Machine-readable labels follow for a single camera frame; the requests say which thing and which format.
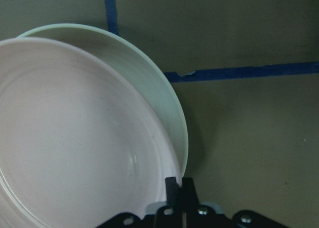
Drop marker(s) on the cream white plate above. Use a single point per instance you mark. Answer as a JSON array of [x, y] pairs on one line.
[[135, 66]]

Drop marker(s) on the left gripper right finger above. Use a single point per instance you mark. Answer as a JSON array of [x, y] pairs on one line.
[[187, 196]]

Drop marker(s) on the pink plate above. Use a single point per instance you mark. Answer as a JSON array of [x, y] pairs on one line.
[[78, 143]]

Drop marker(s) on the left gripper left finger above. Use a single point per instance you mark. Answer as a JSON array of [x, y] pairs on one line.
[[172, 190]]

